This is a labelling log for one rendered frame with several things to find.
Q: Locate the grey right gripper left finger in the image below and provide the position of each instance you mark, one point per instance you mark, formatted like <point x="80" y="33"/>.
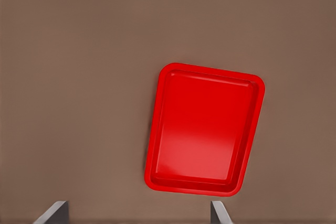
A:
<point x="55" y="214"/>

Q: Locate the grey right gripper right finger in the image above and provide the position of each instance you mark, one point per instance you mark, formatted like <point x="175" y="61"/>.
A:
<point x="220" y="213"/>

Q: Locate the red rectangular tray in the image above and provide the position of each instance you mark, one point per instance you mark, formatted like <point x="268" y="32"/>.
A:
<point x="203" y="129"/>

